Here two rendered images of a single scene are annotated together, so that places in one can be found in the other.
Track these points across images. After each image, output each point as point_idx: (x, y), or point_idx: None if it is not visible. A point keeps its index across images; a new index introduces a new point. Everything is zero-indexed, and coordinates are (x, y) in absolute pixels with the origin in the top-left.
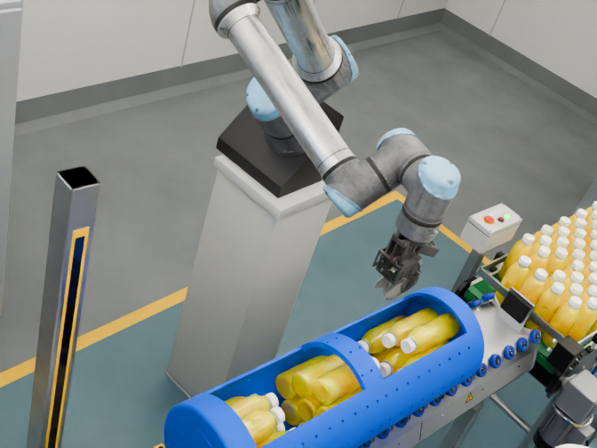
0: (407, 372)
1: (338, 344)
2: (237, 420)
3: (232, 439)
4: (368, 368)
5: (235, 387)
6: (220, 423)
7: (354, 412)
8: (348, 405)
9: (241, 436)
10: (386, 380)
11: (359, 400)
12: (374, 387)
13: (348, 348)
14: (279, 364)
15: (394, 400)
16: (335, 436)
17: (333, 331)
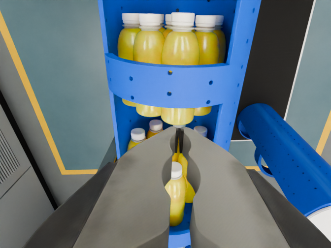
0: (247, 4)
1: (146, 93)
2: (174, 237)
3: (185, 243)
4: (206, 86)
5: (121, 152)
6: (169, 245)
7: (229, 124)
8: (222, 134)
9: (186, 238)
10: (232, 59)
11: (225, 117)
12: (227, 87)
13: (160, 89)
14: (115, 106)
15: (249, 49)
16: (228, 146)
17: (100, 20)
